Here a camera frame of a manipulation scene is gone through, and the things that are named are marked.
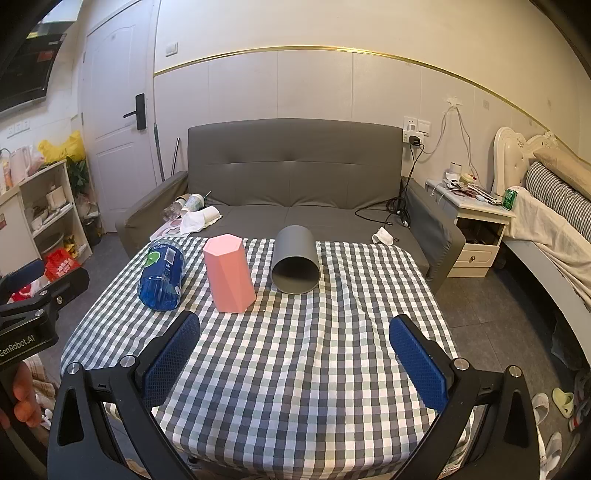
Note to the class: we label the white cloth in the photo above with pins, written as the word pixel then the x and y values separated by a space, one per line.
pixel 194 224

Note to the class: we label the small white wall socket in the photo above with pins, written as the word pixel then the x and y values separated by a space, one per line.
pixel 454 101

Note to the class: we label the white door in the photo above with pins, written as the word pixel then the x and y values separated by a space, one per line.
pixel 115 175

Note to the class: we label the cream blanket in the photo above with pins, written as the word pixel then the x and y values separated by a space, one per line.
pixel 549 235

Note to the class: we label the checkered pillow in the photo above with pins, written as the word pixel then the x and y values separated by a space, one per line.
pixel 558 191

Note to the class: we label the grey cup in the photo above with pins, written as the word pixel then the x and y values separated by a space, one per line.
pixel 293 247

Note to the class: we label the blue plastic bottle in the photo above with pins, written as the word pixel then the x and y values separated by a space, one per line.
pixel 161 281

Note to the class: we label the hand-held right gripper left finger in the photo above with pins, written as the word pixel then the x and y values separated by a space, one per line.
pixel 171 360

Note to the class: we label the yellow plastic bag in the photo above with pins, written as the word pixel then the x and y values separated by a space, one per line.
pixel 62 146

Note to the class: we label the white slipper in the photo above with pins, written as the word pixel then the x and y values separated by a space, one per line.
pixel 540 406
pixel 551 454

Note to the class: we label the thin metal stick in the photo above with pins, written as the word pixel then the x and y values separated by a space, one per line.
pixel 175 157

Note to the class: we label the black plug charger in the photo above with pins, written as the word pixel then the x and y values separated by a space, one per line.
pixel 415 140

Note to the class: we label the black trash bin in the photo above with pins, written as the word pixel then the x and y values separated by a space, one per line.
pixel 91 232

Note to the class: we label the green drink can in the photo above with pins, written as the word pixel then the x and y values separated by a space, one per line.
pixel 510 199

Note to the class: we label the paper cup with straw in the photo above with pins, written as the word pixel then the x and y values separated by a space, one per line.
pixel 195 203

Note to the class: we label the white jar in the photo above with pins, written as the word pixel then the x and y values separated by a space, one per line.
pixel 456 169

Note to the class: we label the cream nightstand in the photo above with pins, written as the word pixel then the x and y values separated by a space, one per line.
pixel 480 249

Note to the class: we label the black range hood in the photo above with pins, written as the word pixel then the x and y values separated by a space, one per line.
pixel 25 60

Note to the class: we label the white light switch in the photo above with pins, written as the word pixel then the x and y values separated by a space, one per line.
pixel 171 49

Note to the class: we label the red plastic bag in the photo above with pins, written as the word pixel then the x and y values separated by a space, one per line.
pixel 62 265

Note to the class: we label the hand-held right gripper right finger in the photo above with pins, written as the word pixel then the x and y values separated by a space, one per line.
pixel 418 364

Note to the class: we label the pale green slipper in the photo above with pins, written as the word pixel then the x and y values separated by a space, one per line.
pixel 563 402

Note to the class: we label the beige pillow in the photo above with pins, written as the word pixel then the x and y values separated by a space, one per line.
pixel 565 166

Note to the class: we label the white bed headboard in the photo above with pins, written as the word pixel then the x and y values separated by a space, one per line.
pixel 508 157

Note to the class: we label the white paper cup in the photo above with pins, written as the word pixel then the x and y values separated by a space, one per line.
pixel 210 214

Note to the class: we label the white storage shelf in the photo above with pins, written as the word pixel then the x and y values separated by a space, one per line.
pixel 51 207

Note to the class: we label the pink faceted cup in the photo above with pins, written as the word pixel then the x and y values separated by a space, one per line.
pixel 228 277

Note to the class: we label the pink kettle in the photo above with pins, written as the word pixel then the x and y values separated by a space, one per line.
pixel 21 162

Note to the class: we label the white wall socket panel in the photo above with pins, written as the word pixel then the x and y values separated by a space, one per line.
pixel 422 127

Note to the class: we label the checkered tablecloth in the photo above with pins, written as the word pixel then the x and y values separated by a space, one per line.
pixel 300 350

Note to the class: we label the grey bed frame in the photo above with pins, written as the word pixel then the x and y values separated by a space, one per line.
pixel 531 267

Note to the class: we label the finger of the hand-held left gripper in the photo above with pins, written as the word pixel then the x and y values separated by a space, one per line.
pixel 69 284
pixel 25 272

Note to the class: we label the person's left hand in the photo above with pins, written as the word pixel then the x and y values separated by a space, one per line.
pixel 21 397

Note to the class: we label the grey sofa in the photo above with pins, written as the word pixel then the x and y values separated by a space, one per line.
pixel 295 157

